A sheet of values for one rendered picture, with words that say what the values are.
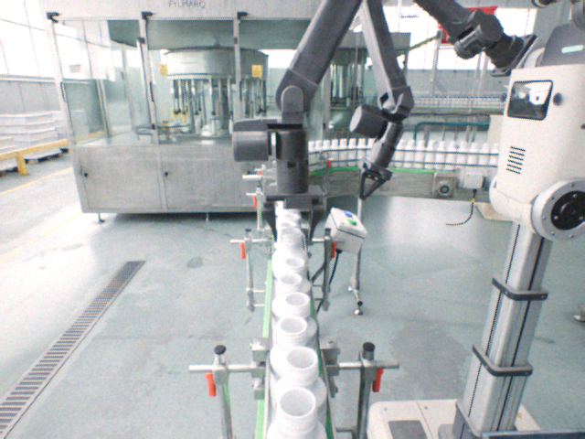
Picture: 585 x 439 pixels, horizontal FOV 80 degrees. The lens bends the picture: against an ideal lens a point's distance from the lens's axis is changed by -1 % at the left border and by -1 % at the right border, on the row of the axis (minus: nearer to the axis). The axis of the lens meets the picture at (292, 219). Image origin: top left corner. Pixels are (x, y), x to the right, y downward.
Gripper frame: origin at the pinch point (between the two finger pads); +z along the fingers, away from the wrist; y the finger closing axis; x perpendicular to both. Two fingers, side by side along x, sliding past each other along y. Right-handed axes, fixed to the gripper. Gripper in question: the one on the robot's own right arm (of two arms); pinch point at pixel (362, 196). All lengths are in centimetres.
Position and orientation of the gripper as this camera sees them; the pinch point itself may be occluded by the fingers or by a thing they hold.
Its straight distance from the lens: 95.0
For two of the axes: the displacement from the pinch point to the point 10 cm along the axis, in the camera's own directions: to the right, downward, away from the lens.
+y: 0.3, 3.3, -9.4
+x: 9.4, 3.1, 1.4
